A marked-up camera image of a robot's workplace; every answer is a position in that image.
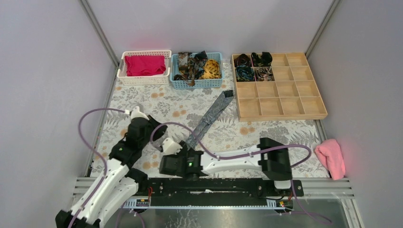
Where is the grey leaf pattern tie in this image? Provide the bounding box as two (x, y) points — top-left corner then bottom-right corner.
(185, 90), (234, 149)

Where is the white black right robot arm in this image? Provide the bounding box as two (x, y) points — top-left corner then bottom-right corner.
(159, 138), (292, 196)

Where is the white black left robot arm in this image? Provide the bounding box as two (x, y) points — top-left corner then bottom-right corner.
(55, 115), (167, 228)

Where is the floral tablecloth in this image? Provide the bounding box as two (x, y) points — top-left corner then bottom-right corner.
(98, 63), (320, 158)

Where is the light blue plastic basket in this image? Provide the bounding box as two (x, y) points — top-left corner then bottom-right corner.
(169, 52), (225, 89)

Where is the white plastic basket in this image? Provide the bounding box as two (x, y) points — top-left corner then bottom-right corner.
(116, 50), (172, 86)

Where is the orange floral tie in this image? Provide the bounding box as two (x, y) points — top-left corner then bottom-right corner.
(173, 52), (195, 86)

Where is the magenta cloth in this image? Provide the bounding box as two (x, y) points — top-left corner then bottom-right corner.
(124, 56), (166, 76)

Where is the yellow patterned tie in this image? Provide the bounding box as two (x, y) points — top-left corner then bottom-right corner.
(200, 59), (221, 79)

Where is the dark navy red tie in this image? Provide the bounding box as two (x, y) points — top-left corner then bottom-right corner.
(189, 51), (208, 80)

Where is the rolled navy blue tie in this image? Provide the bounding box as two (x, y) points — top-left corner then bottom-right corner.
(235, 66), (255, 82)

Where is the rolled dark red tie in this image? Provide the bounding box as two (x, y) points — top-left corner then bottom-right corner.
(234, 54), (252, 67)

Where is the wooden compartment tray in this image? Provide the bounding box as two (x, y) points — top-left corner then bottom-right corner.
(231, 52), (328, 122)

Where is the rolled multicolour tie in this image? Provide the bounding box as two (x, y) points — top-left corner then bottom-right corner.
(254, 66), (274, 81)

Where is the rolled black tie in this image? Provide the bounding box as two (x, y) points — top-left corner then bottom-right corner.
(251, 52), (273, 67)

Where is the pink cloth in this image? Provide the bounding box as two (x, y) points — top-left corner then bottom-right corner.
(315, 139), (346, 180)

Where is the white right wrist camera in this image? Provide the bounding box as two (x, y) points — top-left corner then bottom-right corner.
(162, 138), (182, 155)

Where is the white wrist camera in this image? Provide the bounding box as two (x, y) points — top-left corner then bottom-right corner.
(124, 106), (150, 120)
(162, 138), (182, 155)

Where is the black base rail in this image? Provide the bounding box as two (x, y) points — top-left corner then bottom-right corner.
(125, 178), (304, 209)

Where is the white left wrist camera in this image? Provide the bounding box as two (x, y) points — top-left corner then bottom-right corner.
(124, 106), (150, 120)

